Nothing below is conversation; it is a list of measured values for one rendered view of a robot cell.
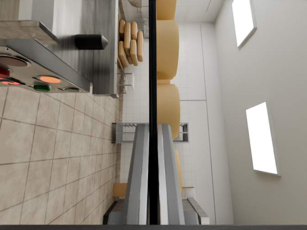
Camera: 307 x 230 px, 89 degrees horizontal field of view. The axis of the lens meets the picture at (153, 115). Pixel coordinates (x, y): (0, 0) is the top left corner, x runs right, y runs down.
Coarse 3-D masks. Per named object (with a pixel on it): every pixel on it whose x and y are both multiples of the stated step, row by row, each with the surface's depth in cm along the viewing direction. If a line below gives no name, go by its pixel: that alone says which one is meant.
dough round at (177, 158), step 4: (176, 152) 13; (176, 156) 12; (176, 160) 12; (176, 164) 12; (180, 168) 12; (180, 172) 12; (180, 176) 11; (180, 180) 11; (180, 184) 11; (180, 188) 11; (180, 192) 11
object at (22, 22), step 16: (0, 0) 14; (16, 0) 14; (32, 0) 14; (48, 0) 16; (0, 16) 14; (16, 16) 14; (32, 16) 14; (48, 16) 16; (0, 32) 16; (16, 32) 16; (32, 32) 15; (48, 32) 15
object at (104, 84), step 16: (96, 0) 46; (112, 0) 46; (96, 16) 45; (112, 16) 45; (96, 32) 45; (112, 32) 45; (112, 48) 44; (96, 64) 44; (112, 64) 44; (96, 80) 43; (112, 80) 43; (112, 96) 43
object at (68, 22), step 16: (64, 0) 30; (80, 0) 36; (64, 16) 30; (80, 16) 36; (64, 32) 30; (80, 32) 36; (48, 48) 25; (64, 48) 30; (80, 48) 35; (96, 48) 35; (80, 64) 36
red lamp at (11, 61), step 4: (0, 60) 21; (4, 60) 21; (8, 60) 21; (12, 60) 21; (16, 60) 21; (20, 60) 21; (8, 64) 23; (12, 64) 23; (16, 64) 23; (20, 64) 23; (24, 64) 23
